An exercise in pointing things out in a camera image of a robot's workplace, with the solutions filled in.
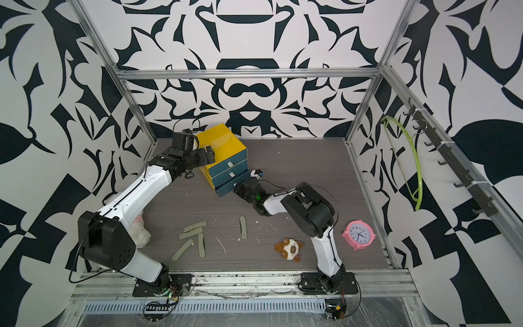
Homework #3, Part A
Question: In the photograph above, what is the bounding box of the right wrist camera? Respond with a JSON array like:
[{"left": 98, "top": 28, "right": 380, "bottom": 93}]
[{"left": 250, "top": 169, "right": 264, "bottom": 181}]

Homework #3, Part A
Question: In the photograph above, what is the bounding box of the pink alarm clock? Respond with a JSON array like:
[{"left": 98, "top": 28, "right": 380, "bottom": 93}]
[{"left": 342, "top": 219, "right": 376, "bottom": 251}]

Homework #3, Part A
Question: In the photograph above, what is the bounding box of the green hanging hoop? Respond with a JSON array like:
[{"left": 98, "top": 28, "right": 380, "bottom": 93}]
[{"left": 380, "top": 116, "right": 424, "bottom": 212}]

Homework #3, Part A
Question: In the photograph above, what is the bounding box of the olive folding knife right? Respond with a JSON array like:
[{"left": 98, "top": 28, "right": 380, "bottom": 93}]
[{"left": 240, "top": 215, "right": 248, "bottom": 239}]

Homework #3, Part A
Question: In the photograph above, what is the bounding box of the olive folding knife centre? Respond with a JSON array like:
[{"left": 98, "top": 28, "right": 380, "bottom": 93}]
[{"left": 198, "top": 232, "right": 206, "bottom": 258}]

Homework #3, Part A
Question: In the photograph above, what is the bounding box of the white teddy bear pink shirt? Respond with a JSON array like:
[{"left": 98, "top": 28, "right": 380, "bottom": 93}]
[{"left": 127, "top": 215, "right": 151, "bottom": 249}]

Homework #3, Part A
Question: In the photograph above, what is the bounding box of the olive folding knife middle left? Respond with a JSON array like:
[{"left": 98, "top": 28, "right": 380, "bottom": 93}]
[{"left": 179, "top": 227, "right": 204, "bottom": 240}]

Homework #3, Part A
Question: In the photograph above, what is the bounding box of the black wall hook rack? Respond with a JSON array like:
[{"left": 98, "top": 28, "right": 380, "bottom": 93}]
[{"left": 404, "top": 98, "right": 499, "bottom": 217}]

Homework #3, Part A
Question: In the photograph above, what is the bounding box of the olive folding knife upper left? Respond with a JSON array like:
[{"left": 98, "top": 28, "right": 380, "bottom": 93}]
[{"left": 183, "top": 221, "right": 207, "bottom": 233}]

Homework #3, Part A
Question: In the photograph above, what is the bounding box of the olive folding knife lowest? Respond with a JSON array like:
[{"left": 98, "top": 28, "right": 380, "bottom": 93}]
[{"left": 172, "top": 239, "right": 194, "bottom": 262}]

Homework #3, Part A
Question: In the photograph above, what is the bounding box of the olive folding knife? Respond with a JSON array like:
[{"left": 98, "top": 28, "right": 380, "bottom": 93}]
[
  {"left": 183, "top": 221, "right": 207, "bottom": 233},
  {"left": 179, "top": 227, "right": 204, "bottom": 240},
  {"left": 198, "top": 232, "right": 206, "bottom": 258},
  {"left": 240, "top": 215, "right": 248, "bottom": 239}
]

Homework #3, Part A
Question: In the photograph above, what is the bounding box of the brown white plush toy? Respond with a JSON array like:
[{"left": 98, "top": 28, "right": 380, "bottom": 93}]
[{"left": 275, "top": 238, "right": 304, "bottom": 262}]

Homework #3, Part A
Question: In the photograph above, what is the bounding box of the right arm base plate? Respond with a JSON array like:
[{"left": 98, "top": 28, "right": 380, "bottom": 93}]
[{"left": 298, "top": 270, "right": 359, "bottom": 295}]

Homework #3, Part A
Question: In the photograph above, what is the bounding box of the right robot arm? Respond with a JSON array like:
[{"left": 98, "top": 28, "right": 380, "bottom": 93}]
[{"left": 234, "top": 177, "right": 346, "bottom": 293}]

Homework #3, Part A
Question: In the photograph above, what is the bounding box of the yellow teal drawer cabinet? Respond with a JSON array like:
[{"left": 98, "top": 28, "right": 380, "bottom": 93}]
[{"left": 197, "top": 124, "right": 250, "bottom": 197}]

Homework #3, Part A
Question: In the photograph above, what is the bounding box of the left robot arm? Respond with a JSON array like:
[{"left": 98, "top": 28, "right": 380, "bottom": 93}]
[{"left": 74, "top": 129, "right": 215, "bottom": 295}]

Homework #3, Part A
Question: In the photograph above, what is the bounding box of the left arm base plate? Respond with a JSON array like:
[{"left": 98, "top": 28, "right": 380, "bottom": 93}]
[{"left": 132, "top": 272, "right": 193, "bottom": 298}]

